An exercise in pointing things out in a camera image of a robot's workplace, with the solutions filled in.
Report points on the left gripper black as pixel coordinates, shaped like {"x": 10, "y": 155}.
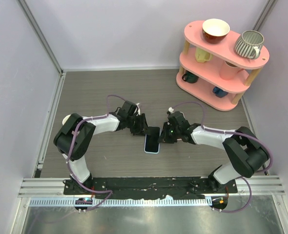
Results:
{"x": 143, "y": 126}

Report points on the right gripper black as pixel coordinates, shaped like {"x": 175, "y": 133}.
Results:
{"x": 164, "y": 138}

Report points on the black phone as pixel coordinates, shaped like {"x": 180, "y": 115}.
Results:
{"x": 151, "y": 143}

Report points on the blue phone case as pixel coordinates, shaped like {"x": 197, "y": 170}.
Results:
{"x": 151, "y": 152}

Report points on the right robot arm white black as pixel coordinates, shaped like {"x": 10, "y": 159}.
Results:
{"x": 245, "y": 152}

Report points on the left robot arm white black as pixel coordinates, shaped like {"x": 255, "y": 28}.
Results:
{"x": 75, "y": 135}

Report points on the dark green mug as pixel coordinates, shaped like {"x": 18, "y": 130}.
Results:
{"x": 189, "y": 77}

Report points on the blue mug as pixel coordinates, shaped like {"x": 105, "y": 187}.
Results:
{"x": 218, "y": 92}

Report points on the pink three-tier shelf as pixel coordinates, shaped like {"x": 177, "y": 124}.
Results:
{"x": 217, "y": 65}

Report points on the yellow mug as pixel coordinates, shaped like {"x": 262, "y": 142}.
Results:
{"x": 202, "y": 56}

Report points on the pink mug on shelf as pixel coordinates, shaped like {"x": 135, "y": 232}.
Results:
{"x": 229, "y": 71}

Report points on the red bowl white inside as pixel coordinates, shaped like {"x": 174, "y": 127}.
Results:
{"x": 215, "y": 30}

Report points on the grey striped mug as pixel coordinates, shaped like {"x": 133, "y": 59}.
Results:
{"x": 249, "y": 44}

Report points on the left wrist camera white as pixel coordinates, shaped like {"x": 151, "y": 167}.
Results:
{"x": 139, "y": 108}

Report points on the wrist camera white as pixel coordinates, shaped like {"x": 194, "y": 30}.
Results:
{"x": 170, "y": 111}
{"x": 139, "y": 108}

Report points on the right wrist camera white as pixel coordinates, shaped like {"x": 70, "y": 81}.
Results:
{"x": 170, "y": 111}

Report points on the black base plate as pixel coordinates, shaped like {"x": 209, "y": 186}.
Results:
{"x": 152, "y": 188}

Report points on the white slotted cable duct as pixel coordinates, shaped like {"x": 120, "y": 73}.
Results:
{"x": 81, "y": 202}

